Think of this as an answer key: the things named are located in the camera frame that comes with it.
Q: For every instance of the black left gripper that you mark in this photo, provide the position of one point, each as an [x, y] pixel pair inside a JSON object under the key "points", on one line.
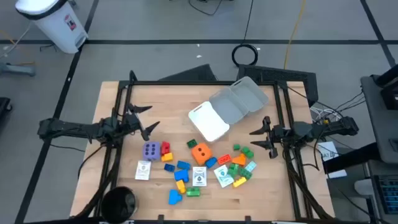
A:
{"points": [[132, 119]]}

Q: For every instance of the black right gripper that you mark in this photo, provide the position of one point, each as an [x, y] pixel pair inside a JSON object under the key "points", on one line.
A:
{"points": [[275, 133]]}

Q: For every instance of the green two-stud block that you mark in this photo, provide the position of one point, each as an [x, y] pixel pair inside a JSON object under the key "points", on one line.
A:
{"points": [[247, 152]]}

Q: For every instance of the green small cube brick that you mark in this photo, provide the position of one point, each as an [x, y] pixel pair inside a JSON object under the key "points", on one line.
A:
{"points": [[237, 147]]}

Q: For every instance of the light teal card box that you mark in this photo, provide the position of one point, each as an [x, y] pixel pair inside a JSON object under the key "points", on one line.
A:
{"points": [[250, 166]]}

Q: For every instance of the orange large toy block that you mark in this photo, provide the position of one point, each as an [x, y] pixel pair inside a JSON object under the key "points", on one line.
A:
{"points": [[240, 160]]}

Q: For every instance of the purple foam dice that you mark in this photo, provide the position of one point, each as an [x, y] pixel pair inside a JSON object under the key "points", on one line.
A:
{"points": [[151, 151]]}

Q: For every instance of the red small toy brick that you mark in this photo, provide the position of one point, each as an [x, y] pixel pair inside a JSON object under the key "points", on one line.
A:
{"points": [[165, 147]]}

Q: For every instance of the dark green long brick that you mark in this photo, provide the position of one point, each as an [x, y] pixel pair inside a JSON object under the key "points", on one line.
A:
{"points": [[245, 173]]}

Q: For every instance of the green large toy block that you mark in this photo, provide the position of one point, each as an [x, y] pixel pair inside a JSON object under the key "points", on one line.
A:
{"points": [[233, 170], [193, 191]]}

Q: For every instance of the red-orange studded brick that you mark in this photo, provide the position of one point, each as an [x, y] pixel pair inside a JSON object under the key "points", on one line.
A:
{"points": [[224, 159]]}

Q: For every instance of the yellow small toy brick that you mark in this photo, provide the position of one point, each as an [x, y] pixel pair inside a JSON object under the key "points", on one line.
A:
{"points": [[167, 157]]}

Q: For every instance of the yellow long studded brick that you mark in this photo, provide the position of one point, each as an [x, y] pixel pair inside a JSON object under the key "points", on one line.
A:
{"points": [[239, 182]]}

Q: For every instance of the dark green small brick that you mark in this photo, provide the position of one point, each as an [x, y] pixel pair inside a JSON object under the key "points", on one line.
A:
{"points": [[191, 143]]}

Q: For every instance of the white card box teal emblem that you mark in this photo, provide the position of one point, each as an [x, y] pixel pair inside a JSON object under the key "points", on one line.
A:
{"points": [[222, 176]]}

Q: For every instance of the blue rounded toy block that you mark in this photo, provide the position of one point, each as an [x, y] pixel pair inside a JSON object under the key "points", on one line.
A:
{"points": [[211, 162]]}

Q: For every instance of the blue long studded brick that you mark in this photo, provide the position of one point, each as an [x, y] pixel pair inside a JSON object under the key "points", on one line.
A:
{"points": [[183, 165]]}

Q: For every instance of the orange foam dice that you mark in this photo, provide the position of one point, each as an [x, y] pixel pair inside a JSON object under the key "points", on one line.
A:
{"points": [[202, 154]]}

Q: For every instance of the white card box black emblem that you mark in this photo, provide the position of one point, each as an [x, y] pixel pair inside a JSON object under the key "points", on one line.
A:
{"points": [[199, 176]]}

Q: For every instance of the yellow large toy block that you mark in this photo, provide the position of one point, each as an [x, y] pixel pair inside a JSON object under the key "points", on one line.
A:
{"points": [[180, 186]]}

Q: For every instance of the light blue large toy block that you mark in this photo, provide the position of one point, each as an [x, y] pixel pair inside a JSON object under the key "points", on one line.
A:
{"points": [[174, 197]]}

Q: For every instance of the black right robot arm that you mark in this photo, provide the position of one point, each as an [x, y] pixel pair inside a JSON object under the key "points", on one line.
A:
{"points": [[326, 127]]}

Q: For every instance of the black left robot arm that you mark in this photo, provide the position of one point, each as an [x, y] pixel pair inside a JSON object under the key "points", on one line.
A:
{"points": [[71, 127]]}

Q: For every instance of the white plastic bin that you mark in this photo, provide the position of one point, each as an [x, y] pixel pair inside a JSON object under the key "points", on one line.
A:
{"points": [[208, 123]]}

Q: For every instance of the white paper sheet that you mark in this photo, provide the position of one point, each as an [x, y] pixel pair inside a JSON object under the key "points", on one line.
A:
{"points": [[323, 147]]}

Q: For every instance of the black plastic bucket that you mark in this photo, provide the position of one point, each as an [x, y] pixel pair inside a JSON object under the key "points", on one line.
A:
{"points": [[118, 205]]}

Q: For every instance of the grey equipment cart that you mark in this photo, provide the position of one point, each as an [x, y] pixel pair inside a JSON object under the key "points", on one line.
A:
{"points": [[377, 124]]}

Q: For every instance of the white pedal trash bin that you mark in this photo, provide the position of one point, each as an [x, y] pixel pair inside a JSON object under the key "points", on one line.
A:
{"points": [[56, 25]]}

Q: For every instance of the black box on cart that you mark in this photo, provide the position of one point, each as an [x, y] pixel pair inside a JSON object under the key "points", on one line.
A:
{"points": [[390, 93]]}

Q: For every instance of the grey floor stand foot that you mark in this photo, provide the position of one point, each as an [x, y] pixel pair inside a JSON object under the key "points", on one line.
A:
{"points": [[18, 69]]}

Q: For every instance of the backlit keyboard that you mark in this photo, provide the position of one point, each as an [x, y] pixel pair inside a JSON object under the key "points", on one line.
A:
{"points": [[388, 194]]}

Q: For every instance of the black aluminium table frame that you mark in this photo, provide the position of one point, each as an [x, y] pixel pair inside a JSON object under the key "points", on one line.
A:
{"points": [[186, 83]]}

